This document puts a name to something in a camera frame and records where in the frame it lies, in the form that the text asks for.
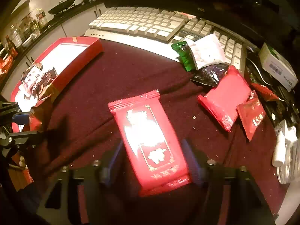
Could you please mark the white dropper bottle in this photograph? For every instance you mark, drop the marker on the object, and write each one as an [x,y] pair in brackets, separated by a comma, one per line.
[279,151]

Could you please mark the red crinkled snack packet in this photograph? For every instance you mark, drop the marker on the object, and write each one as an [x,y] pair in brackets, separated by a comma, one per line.
[251,114]

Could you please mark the dark Manly Soulkiss snack packet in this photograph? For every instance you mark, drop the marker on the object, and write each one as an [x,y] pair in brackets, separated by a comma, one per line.
[43,83]

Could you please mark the black device with white button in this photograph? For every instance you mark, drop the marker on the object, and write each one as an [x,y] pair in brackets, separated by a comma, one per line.
[276,111]

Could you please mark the dark purple snack packet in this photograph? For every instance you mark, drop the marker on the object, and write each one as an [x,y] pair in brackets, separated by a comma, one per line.
[210,75]

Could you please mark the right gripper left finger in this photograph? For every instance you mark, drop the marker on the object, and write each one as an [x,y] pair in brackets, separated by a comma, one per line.
[79,196]

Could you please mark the large red snack packet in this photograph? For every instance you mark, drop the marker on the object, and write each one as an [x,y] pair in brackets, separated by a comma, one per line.
[151,143]

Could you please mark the white snack packet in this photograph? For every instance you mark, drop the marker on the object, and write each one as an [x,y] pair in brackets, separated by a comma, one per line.
[206,51]

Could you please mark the clear plastic pitcher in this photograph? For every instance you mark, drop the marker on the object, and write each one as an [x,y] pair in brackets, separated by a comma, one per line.
[289,171]

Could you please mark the green snack packet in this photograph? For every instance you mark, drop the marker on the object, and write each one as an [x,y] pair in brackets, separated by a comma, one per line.
[185,55]

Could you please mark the gold brown snack packet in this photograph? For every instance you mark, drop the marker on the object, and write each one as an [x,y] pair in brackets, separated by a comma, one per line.
[40,113]

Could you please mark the white medicine box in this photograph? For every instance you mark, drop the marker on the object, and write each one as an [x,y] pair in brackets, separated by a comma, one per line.
[277,66]

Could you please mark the black TCL monitor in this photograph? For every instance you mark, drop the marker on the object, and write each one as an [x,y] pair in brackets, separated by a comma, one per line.
[275,22]

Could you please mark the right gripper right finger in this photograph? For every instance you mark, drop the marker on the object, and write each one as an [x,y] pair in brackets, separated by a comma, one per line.
[231,193]

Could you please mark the dark red table mat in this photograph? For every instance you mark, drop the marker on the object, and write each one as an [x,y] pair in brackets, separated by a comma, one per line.
[132,94]

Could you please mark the small red packet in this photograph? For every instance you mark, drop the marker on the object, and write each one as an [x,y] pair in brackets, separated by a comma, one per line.
[265,92]

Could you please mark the red white tray box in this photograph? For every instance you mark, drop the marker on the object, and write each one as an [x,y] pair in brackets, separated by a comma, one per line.
[68,56]

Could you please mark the white computer keyboard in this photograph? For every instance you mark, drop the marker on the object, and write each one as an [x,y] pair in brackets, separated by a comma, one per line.
[155,30]

